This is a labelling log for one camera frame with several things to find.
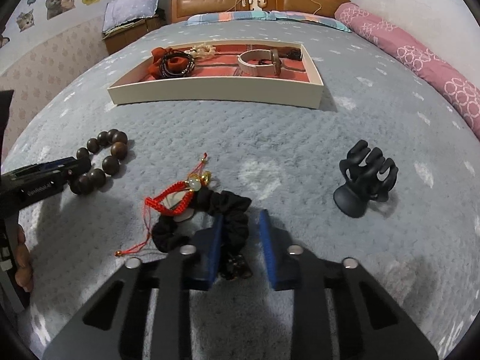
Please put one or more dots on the wooden nightstand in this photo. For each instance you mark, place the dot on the wooden nightstand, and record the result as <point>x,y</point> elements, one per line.
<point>119,38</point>

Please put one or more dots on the plaid pillow right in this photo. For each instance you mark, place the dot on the plaid pillow right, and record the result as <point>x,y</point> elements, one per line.
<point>307,18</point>

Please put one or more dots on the orange fabric scrunchie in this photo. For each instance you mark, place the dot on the orange fabric scrunchie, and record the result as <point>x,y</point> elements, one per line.
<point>158,55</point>

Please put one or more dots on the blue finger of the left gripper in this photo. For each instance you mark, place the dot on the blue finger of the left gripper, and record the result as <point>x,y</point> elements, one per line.
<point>39,170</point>

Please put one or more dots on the black claw hair clip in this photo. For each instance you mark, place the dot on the black claw hair clip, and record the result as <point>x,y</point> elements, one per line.
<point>368,175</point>

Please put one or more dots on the grey patterned bedspread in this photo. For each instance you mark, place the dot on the grey patterned bedspread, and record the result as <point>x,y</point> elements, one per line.
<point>422,244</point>

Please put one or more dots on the grey cats wall sticker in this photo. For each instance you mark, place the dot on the grey cats wall sticker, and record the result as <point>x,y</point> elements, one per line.
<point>57,7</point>

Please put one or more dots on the white band bronze watch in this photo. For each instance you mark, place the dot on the white band bronze watch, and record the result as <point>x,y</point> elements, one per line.
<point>260,63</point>

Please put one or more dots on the brown pendant with black cord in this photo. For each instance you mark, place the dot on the brown pendant with black cord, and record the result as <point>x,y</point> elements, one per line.
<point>290,53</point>

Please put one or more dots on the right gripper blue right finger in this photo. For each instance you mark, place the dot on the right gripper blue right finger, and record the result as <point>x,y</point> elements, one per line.
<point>340,310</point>

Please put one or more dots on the lavender dotted cushion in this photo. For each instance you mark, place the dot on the lavender dotted cushion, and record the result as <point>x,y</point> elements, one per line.
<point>121,12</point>

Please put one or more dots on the black velvet scrunchie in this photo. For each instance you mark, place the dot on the black velvet scrunchie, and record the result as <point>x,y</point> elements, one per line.
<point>230,223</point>

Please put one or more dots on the person's left hand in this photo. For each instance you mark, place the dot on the person's left hand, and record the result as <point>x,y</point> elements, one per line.
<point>22,255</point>

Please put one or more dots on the plaid pillow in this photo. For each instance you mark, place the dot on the plaid pillow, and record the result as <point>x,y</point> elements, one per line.
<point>227,16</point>
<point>307,18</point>

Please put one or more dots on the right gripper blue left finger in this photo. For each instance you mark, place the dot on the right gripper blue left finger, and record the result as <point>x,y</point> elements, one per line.
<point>111,324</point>

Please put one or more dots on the small tabby kitten sticker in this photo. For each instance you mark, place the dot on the small tabby kitten sticker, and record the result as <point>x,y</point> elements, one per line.
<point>25,20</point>

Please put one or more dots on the pink rolled quilt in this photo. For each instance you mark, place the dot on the pink rolled quilt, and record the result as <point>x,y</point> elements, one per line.
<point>462,94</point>

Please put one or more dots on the plaid pillow left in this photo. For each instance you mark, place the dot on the plaid pillow left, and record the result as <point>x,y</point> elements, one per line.
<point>227,16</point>

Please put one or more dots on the cream tray with brick lining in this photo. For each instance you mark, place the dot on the cream tray with brick lining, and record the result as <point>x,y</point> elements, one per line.
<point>220,78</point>

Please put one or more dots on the cream satin scrunchie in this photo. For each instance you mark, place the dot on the cream satin scrunchie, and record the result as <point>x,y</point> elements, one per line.
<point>202,51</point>

